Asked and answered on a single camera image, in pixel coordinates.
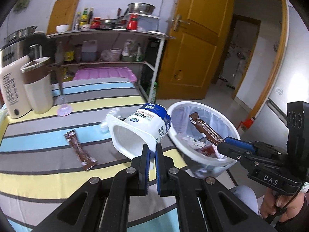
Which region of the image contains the white trash bin with liner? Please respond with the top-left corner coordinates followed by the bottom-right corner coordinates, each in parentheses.
top-left (167, 101), bottom-right (240, 179)

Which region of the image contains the brown white blender cup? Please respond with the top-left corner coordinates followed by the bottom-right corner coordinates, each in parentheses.
top-left (20, 57), bottom-right (53, 114)

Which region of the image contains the striped tablecloth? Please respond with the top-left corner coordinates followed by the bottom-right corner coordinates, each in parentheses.
top-left (0, 77), bottom-right (191, 232)

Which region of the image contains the white metal shelf rack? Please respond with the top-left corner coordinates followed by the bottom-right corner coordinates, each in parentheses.
top-left (47, 28), bottom-right (172, 102)

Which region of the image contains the white yogurt cup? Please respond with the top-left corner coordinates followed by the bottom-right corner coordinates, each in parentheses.
top-left (109, 103), bottom-right (172, 160)

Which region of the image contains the plastic oil jug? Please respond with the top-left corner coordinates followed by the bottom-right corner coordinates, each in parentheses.
top-left (81, 40), bottom-right (97, 62)

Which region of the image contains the brown snack wrapper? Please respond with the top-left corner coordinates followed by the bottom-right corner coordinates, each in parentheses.
top-left (189, 112), bottom-right (224, 146)
top-left (64, 130), bottom-right (97, 171)

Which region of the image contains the white thermos kettle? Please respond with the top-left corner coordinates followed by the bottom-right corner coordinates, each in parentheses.
top-left (1, 55), bottom-right (32, 119)

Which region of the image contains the red bottle on shelf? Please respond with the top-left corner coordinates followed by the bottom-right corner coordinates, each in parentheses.
top-left (127, 14), bottom-right (138, 30)

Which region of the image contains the white small bowl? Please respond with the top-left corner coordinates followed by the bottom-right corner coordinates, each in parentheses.
top-left (55, 24), bottom-right (70, 33)

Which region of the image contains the green hanging cloth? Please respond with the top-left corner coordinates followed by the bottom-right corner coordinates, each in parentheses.
top-left (13, 0), bottom-right (30, 13)

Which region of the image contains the steel electric kettle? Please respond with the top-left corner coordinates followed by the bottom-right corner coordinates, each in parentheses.
top-left (1, 32), bottom-right (51, 68)

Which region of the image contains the clear storage container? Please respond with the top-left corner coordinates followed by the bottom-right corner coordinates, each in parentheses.
top-left (136, 13), bottom-right (160, 32)

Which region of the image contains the yellow wooden door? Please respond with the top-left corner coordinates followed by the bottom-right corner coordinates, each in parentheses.
top-left (157, 0), bottom-right (234, 100)

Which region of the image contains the steel mixing bowl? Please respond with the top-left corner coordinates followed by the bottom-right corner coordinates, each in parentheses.
top-left (128, 3), bottom-right (155, 15)

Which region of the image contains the person's right hand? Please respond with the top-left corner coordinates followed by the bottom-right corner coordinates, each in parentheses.
top-left (260, 188), bottom-right (305, 222)

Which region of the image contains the clear plastic bag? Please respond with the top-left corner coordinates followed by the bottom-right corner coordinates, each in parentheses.
top-left (100, 107), bottom-right (123, 134)

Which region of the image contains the wooden cutting board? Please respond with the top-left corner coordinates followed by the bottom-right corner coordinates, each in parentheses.
top-left (47, 0), bottom-right (79, 35)

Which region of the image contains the pink lid storage box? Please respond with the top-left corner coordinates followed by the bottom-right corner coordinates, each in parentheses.
top-left (73, 67), bottom-right (138, 83)

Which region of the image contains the steel pot with lid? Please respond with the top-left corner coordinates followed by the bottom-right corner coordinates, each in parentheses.
top-left (4, 26), bottom-right (37, 44)

